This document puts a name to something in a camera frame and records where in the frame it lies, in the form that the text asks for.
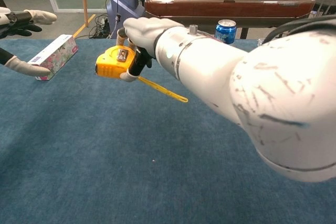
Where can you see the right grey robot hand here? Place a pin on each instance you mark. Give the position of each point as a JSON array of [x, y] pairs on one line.
[[144, 32]]

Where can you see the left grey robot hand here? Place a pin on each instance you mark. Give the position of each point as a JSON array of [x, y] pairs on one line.
[[39, 17]]

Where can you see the yellow tape measure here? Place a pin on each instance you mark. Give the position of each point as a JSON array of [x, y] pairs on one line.
[[113, 64]]

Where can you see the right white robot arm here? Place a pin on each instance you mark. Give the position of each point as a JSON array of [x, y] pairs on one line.
[[262, 98]]

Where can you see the floral tissue box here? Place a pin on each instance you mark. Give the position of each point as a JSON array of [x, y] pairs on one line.
[[59, 53]]

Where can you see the blue soda can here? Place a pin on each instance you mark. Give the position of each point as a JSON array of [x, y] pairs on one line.
[[226, 33]]

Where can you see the brown mahjong table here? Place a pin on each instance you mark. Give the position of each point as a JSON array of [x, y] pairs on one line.
[[225, 6]]

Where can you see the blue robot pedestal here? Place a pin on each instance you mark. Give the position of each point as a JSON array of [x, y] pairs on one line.
[[126, 3]]

